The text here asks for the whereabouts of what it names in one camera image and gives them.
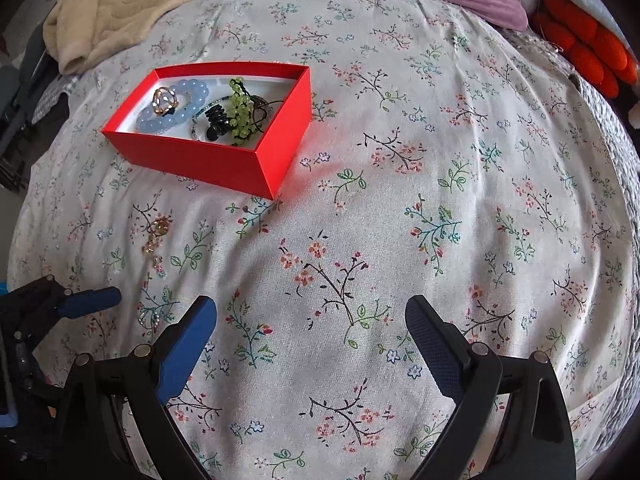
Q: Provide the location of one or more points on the orange plush toy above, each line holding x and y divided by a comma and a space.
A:
585, 50

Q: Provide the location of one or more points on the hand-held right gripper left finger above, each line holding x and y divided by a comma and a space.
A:
182, 350

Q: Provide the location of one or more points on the red cardboard box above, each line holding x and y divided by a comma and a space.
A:
200, 167

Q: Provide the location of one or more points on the dark furniture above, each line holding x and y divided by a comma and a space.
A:
20, 110

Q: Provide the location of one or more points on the beige fleece blanket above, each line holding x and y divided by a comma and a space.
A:
115, 10

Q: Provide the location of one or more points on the floral bedsheet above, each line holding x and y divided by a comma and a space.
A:
400, 210

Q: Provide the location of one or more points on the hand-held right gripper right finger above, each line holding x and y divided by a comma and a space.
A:
435, 350

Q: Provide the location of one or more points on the grey checked cloth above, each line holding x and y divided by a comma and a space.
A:
50, 100

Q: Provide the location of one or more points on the gold dangling earring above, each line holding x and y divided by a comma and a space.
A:
160, 227

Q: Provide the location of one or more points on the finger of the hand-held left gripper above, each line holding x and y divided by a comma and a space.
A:
90, 302
30, 292

